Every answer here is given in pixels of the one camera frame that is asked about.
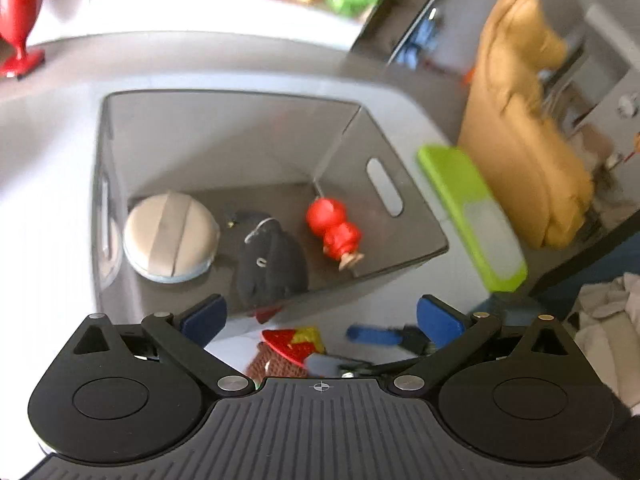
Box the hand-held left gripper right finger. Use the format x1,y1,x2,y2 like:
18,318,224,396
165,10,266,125
387,295,583,396

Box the white cloth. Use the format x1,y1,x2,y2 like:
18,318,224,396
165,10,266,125
570,272,640,413

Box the red toy figure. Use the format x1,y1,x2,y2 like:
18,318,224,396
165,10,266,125
306,197,365,272

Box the black pouch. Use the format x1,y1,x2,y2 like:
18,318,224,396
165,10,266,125
235,210,309,308

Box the tall display cabinet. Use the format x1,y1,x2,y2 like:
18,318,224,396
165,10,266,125
350,0,481,68

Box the round beige pouch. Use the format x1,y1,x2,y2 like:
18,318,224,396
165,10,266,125
123,191,221,283

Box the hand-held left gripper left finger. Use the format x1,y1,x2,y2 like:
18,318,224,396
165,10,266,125
60,294,256,396

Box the yellow sofa chair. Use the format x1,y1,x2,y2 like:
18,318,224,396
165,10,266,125
457,0,596,250

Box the blue toy figure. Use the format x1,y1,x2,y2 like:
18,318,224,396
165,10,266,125
400,10,443,68

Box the red floor vase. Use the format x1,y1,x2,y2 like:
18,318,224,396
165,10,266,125
0,0,48,80

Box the brown knitted item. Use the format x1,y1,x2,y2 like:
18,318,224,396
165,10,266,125
246,344,310,381

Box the grey storage bin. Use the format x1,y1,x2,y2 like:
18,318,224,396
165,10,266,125
91,89,449,318

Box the red yellow toy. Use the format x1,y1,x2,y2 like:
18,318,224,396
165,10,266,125
261,326,327,367

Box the blue handled brush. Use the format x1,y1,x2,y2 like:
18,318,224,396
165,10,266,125
346,324,428,355

